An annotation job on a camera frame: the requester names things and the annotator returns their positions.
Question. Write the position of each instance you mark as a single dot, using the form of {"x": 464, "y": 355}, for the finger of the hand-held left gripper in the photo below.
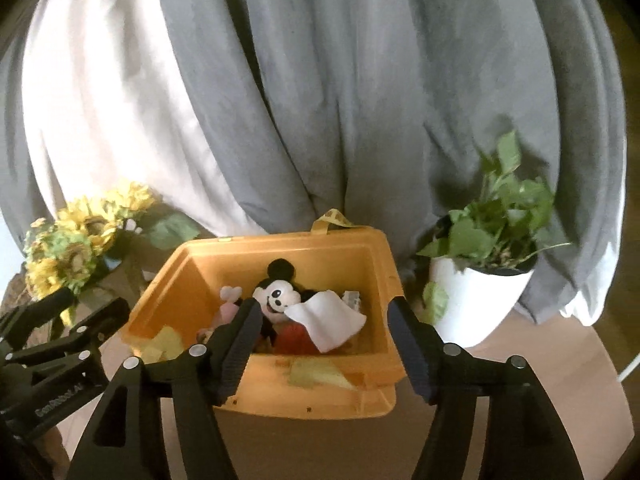
{"x": 95, "y": 322}
{"x": 42, "y": 307}

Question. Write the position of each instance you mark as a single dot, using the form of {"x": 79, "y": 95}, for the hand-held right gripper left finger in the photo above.
{"x": 237, "y": 350}

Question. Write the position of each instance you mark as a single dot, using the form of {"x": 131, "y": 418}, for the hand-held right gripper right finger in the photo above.
{"x": 407, "y": 350}

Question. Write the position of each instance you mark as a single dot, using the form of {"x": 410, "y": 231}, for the pink plush toy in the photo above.
{"x": 227, "y": 305}

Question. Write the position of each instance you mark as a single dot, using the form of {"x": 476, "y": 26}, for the red round plush toy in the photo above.
{"x": 294, "y": 338}

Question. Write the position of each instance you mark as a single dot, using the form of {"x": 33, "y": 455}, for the black white mouse plush toy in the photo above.
{"x": 277, "y": 295}

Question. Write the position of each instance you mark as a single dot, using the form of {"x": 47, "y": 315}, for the orange plastic storage box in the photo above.
{"x": 340, "y": 385}

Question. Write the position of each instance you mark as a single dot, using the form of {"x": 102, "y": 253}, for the white cloth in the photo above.
{"x": 330, "y": 322}

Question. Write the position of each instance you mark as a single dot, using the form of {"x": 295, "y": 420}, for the artificial sunflower bouquet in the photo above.
{"x": 75, "y": 250}

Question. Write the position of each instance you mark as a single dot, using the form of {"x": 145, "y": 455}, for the white ribbed plant pot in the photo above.
{"x": 475, "y": 305}

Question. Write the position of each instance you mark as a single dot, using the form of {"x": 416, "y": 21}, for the green leafy plant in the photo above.
{"x": 500, "y": 230}

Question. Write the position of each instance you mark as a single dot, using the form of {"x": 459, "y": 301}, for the white sheer curtain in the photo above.
{"x": 595, "y": 290}

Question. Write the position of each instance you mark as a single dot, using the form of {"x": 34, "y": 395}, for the pale pink curtain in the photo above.
{"x": 115, "y": 120}

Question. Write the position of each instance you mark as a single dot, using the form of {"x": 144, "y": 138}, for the grey curtain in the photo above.
{"x": 375, "y": 85}

